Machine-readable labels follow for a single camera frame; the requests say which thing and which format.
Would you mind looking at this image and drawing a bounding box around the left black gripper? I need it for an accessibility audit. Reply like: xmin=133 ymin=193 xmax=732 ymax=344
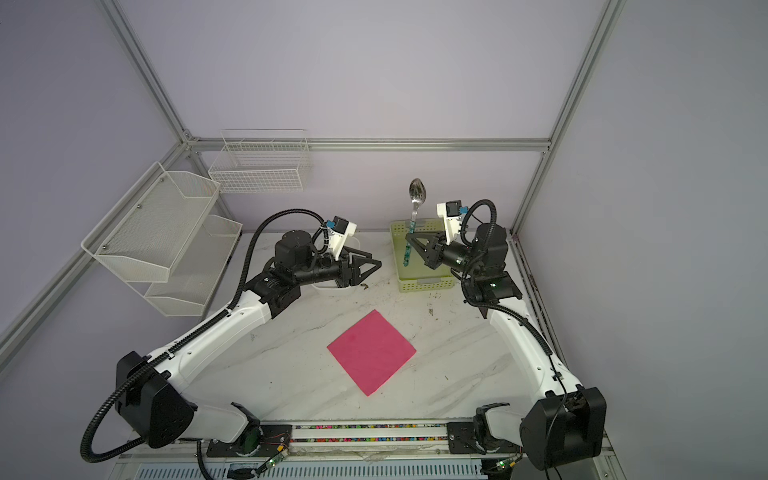
xmin=293 ymin=245 xmax=381 ymax=287

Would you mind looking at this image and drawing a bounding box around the white plastic tray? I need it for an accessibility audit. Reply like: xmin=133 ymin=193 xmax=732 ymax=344
xmin=312 ymin=236 xmax=361 ymax=297

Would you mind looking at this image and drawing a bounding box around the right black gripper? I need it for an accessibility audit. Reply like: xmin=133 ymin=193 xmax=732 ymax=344
xmin=403 ymin=232 xmax=480 ymax=279

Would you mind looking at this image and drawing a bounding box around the green perforated plastic basket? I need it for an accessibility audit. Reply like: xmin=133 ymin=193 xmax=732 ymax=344
xmin=389 ymin=220 xmax=457 ymax=293

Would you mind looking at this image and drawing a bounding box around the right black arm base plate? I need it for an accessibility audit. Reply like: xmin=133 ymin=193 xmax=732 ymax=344
xmin=446 ymin=421 xmax=524 ymax=455

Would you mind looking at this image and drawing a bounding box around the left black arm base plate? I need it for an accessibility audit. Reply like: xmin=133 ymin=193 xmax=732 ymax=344
xmin=206 ymin=424 xmax=293 ymax=458

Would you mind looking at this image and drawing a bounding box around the white wire wall basket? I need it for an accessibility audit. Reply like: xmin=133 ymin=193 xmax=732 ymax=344
xmin=208 ymin=129 xmax=313 ymax=194

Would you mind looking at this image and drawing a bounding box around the spoon with teal handle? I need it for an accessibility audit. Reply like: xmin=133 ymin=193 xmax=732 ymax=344
xmin=408 ymin=178 xmax=427 ymax=233

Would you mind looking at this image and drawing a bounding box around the aluminium front rail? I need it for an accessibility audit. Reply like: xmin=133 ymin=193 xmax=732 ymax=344
xmin=116 ymin=415 xmax=616 ymax=464

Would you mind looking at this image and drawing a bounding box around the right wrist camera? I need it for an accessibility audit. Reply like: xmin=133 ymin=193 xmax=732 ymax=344
xmin=436 ymin=200 xmax=468 ymax=245

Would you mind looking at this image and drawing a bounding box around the white mesh lower shelf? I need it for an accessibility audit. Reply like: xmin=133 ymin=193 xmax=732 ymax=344
xmin=141 ymin=214 xmax=242 ymax=317

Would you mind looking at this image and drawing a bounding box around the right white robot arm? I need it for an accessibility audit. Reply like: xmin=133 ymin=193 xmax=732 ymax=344
xmin=406 ymin=223 xmax=607 ymax=471

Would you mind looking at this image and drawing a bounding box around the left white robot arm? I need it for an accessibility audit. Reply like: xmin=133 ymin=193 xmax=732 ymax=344
xmin=115 ymin=230 xmax=381 ymax=449

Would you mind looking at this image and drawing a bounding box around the black corrugated cable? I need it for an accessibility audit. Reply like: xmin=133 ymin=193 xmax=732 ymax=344
xmin=79 ymin=208 xmax=328 ymax=464

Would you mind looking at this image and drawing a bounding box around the aluminium frame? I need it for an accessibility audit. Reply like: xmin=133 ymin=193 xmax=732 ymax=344
xmin=1 ymin=1 xmax=626 ymax=377

